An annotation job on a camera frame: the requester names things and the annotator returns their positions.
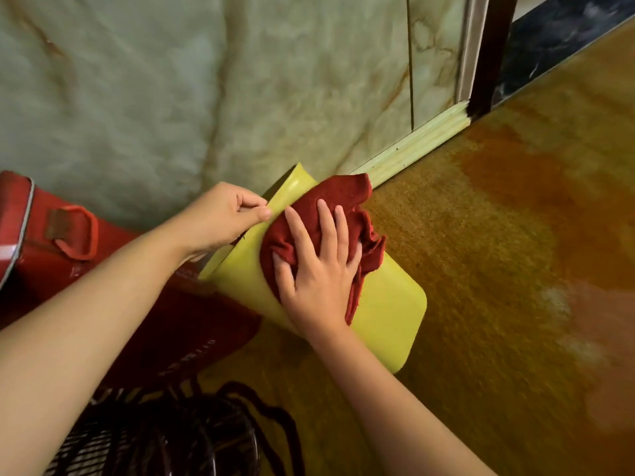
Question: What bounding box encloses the person's left forearm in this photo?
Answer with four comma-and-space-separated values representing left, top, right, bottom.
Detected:
0, 224, 200, 476

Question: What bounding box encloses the black cable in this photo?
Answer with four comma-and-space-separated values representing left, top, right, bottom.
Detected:
217, 381, 306, 476

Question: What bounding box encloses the person's right hand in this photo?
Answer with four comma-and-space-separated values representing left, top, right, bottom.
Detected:
271, 198, 364, 343

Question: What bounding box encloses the pale green skirting moulding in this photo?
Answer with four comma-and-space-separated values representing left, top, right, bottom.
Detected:
349, 100, 472, 189

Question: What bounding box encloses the person's right forearm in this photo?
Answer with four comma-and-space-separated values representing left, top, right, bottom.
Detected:
306, 324, 499, 476

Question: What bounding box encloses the yellow-green plastic board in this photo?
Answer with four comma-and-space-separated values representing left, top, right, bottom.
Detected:
198, 163, 428, 375

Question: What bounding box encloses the person's left hand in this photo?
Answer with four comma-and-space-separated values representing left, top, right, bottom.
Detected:
173, 181, 273, 261

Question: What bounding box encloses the black wire fan guard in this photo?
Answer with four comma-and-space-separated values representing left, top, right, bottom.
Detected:
44, 380, 264, 476

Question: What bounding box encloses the red case with handle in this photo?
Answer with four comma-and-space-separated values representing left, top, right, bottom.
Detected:
0, 170, 264, 393

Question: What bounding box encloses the white door trim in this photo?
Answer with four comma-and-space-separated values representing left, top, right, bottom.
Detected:
453, 0, 492, 104

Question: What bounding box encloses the dark brown door frame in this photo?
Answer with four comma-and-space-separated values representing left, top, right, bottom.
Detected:
466, 0, 520, 120

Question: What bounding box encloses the dark red cleaning cloth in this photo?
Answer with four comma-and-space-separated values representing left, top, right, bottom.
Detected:
259, 173, 387, 327

